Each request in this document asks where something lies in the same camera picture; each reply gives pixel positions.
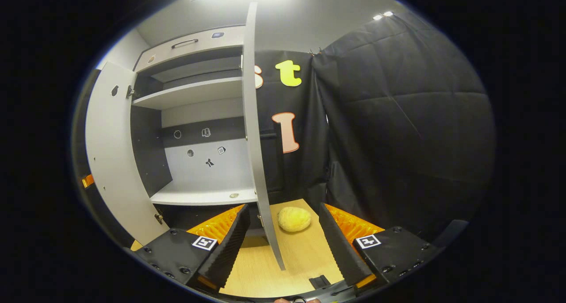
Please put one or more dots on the yellow plush toy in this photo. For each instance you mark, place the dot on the yellow plush toy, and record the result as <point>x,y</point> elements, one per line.
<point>294,219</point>

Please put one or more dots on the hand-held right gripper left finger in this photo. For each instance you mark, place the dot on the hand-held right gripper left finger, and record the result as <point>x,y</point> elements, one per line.
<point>230,245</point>

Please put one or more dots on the white cabinet shelf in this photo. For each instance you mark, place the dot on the white cabinet shelf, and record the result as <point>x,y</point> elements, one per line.
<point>190,93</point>
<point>199,194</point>

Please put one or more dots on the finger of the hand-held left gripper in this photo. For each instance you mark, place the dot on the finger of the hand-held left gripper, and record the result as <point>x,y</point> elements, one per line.
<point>87,181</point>

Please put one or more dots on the black backdrop cloth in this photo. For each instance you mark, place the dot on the black backdrop cloth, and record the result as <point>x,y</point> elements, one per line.
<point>398,139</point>

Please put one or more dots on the grey cabinet drawer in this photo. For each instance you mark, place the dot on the grey cabinet drawer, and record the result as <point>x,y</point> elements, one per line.
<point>199,44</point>

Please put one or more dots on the small ceiling light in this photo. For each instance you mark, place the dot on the small ceiling light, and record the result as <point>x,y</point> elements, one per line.
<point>383,15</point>

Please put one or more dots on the black cloth clip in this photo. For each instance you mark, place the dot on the black cloth clip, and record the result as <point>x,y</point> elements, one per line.
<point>315,51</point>

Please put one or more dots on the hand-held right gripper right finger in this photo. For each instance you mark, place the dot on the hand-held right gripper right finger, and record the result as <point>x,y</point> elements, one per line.
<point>340,245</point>

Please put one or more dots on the grey double-door shoe cabinet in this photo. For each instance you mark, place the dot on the grey double-door shoe cabinet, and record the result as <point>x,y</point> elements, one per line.
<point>150,152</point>

